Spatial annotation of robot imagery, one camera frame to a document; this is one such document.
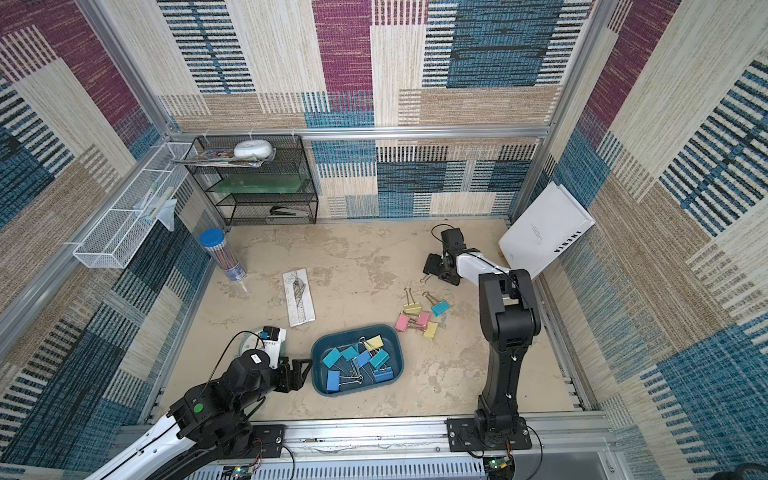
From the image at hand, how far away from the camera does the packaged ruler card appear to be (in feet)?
3.14

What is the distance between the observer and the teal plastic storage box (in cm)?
83

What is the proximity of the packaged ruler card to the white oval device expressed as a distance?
405 millimetres

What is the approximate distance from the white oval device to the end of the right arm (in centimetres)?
57

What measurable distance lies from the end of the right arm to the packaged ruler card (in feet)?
1.30

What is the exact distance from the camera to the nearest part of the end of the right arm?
0.77 m
